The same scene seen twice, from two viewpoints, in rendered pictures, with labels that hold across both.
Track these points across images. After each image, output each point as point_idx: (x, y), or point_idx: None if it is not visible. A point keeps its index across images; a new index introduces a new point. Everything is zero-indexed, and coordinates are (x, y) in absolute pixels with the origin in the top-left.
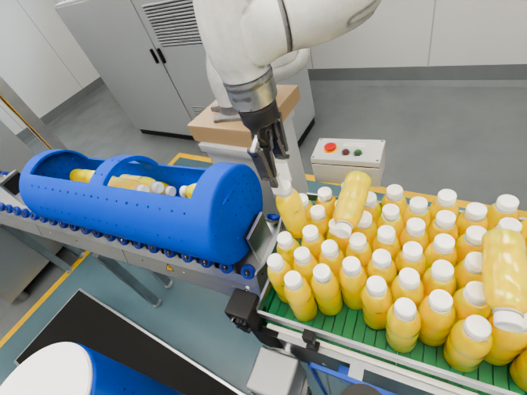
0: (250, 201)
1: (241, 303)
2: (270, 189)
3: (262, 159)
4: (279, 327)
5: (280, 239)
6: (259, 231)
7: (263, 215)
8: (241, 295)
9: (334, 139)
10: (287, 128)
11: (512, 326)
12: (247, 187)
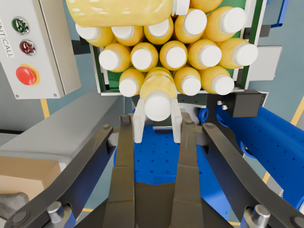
0: (148, 144)
1: (248, 104)
2: (89, 134)
3: (262, 180)
4: (235, 69)
5: (195, 90)
6: (170, 121)
7: (153, 123)
8: (239, 108)
9: (8, 75)
10: (13, 147)
11: None
12: (141, 156)
